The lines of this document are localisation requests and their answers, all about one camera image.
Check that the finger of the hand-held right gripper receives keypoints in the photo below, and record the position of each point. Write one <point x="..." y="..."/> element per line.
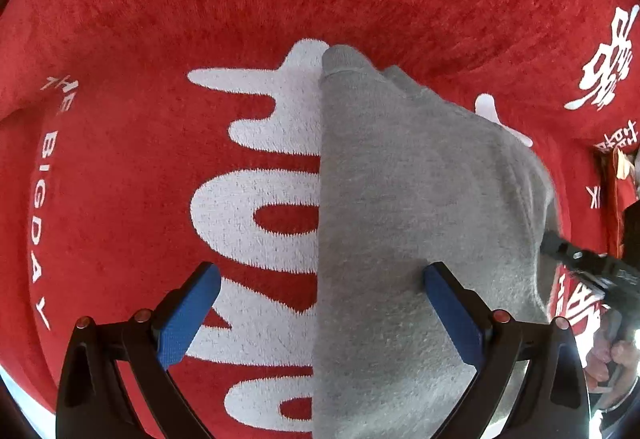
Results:
<point x="567" y="254"/>

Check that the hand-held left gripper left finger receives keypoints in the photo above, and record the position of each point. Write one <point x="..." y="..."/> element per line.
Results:
<point x="190" y="314"/>

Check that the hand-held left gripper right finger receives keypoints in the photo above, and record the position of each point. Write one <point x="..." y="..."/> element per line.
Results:
<point x="452" y="314"/>

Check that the grey fleece garment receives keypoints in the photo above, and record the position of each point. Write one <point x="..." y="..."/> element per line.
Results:
<point x="400" y="194"/>

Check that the person's right hand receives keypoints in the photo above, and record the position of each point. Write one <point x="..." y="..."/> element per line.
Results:
<point x="617" y="364"/>

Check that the red embroidered pillow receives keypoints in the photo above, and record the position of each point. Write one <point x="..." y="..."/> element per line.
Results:
<point x="616" y="189"/>

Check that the white bed sheet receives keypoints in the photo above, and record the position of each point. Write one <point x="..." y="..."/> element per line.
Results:
<point x="27" y="396"/>

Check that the red printed blanket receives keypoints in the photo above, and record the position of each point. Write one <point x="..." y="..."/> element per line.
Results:
<point x="175" y="44"/>

